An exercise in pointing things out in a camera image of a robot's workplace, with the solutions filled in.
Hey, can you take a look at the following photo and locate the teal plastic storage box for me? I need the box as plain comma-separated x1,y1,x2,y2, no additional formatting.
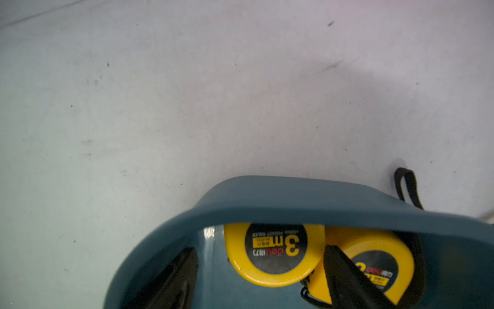
104,168,493,308

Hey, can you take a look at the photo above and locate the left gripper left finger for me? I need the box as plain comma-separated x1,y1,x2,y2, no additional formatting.
131,247,199,309

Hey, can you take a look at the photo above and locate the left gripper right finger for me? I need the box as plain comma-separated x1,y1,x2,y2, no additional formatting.
323,245,396,309

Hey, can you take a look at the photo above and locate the yellow tape measure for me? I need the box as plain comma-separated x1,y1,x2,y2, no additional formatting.
224,223,325,288
325,226,427,308

